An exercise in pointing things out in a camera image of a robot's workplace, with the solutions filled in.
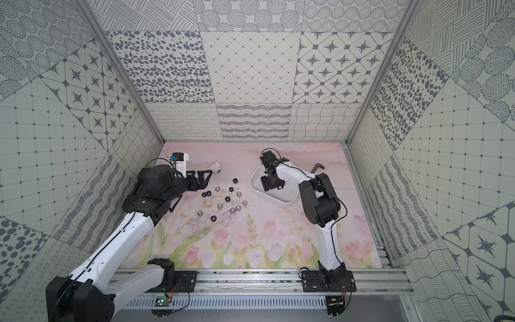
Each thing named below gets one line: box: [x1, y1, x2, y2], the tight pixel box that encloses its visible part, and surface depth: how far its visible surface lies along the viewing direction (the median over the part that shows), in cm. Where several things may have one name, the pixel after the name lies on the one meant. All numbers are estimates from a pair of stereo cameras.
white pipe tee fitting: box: [208, 161, 222, 175], surface depth 109 cm
